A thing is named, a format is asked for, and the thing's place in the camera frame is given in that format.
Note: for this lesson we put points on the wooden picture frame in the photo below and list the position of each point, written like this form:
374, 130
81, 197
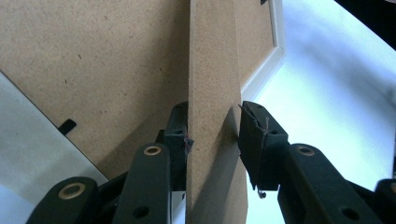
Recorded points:
109, 62

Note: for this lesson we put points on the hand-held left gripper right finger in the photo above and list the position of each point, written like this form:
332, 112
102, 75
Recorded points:
258, 146

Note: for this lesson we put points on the white table mat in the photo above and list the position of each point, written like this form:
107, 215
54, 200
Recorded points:
327, 93

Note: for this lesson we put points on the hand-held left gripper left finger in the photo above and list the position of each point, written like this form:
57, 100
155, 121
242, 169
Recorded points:
177, 140

